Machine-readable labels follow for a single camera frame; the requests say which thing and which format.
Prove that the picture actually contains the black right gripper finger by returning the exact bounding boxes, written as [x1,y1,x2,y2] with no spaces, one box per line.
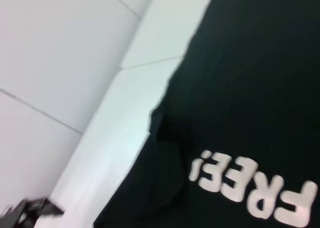
[0,197,65,228]

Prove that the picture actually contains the black shirt with FREE print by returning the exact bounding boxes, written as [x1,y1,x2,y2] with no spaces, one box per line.
[93,0,320,228]

